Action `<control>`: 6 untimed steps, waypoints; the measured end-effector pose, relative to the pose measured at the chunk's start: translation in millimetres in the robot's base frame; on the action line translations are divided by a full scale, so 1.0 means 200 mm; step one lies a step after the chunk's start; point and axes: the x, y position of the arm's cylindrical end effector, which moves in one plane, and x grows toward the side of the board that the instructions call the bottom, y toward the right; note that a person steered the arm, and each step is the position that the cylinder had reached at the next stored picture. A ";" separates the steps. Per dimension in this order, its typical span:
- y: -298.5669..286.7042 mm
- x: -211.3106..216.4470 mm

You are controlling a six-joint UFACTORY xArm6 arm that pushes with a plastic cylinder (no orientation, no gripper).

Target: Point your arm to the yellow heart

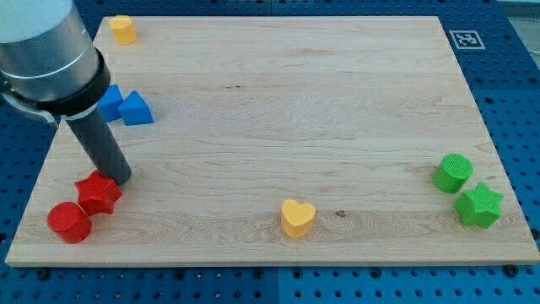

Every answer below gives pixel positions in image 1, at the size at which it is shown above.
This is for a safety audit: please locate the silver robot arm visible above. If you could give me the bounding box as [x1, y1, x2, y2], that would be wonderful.
[1, 0, 110, 127]

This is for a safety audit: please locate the yellow heart block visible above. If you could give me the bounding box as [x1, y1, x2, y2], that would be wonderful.
[281, 198, 316, 239]

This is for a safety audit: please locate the wooden board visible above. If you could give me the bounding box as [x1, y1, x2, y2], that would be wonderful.
[6, 16, 539, 268]

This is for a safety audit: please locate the blue triangle block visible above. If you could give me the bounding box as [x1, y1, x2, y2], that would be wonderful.
[118, 90, 154, 126]

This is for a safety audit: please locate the blue cube block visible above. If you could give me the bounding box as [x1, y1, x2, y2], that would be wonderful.
[98, 84, 123, 122]

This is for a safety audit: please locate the grey cylindrical pointer tool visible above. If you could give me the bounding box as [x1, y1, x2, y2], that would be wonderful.
[63, 106, 132, 185]

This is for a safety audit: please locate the red star block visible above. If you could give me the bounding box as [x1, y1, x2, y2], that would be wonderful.
[74, 171, 122, 216]

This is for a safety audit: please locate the green cylinder block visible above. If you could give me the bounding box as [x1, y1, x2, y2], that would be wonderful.
[432, 154, 473, 193]

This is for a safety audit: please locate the yellow pentagon block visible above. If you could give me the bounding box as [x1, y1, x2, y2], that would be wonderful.
[109, 15, 138, 45]

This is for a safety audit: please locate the red cylinder block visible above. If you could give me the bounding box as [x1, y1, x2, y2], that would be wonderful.
[46, 202, 92, 244]

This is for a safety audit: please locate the green star block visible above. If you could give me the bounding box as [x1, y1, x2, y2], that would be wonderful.
[454, 182, 505, 229]

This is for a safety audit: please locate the white fiducial marker tag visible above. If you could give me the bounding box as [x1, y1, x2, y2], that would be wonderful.
[450, 30, 485, 50]

